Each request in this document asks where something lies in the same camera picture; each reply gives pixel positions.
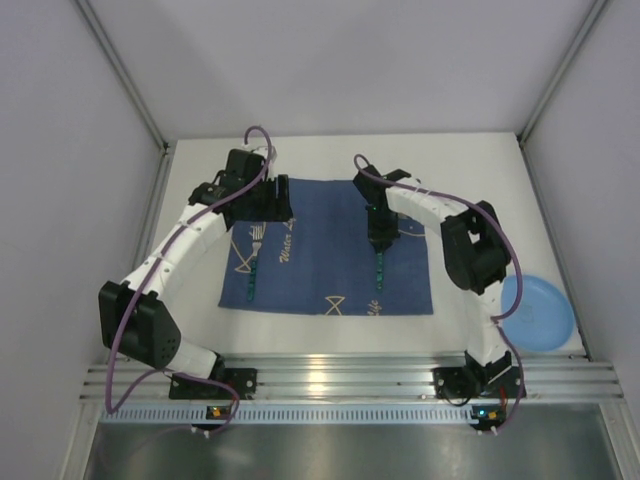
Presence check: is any perforated cable duct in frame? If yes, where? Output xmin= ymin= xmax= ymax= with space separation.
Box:
xmin=101 ymin=402 xmax=503 ymax=425

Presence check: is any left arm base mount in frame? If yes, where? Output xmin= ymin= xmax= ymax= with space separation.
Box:
xmin=169 ymin=368 xmax=258 ymax=400

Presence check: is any blue plastic plate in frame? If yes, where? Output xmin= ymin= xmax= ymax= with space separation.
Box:
xmin=502 ymin=274 xmax=576 ymax=353

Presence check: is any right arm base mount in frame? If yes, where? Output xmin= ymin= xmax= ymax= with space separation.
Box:
xmin=432 ymin=352 xmax=524 ymax=402

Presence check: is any black handled knife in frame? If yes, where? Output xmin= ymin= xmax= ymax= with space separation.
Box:
xmin=247 ymin=224 xmax=266 ymax=302

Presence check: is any blue cloth placemat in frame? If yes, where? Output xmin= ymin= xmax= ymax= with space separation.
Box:
xmin=219 ymin=179 xmax=434 ymax=316

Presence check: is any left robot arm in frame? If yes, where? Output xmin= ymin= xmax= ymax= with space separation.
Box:
xmin=98 ymin=146 xmax=293 ymax=379

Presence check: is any spoon with blue handle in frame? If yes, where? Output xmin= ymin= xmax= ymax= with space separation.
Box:
xmin=376 ymin=251 xmax=384 ymax=291

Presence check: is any frame post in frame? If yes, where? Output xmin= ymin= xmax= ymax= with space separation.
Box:
xmin=74 ymin=0 xmax=169 ymax=151
xmin=517 ymin=0 xmax=612 ymax=146

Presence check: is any right frame post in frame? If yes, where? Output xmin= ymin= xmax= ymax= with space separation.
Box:
xmin=517 ymin=0 xmax=612 ymax=146

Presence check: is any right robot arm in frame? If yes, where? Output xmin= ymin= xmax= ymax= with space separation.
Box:
xmin=353 ymin=165 xmax=512 ymax=368

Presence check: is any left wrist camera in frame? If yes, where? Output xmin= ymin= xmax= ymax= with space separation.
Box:
xmin=251 ymin=145 xmax=277 ymax=164

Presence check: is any aluminium rail beam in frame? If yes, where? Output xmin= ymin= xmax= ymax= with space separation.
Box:
xmin=79 ymin=352 xmax=624 ymax=404

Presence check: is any left frame post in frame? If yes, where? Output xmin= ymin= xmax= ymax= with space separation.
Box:
xmin=74 ymin=0 xmax=169 ymax=151

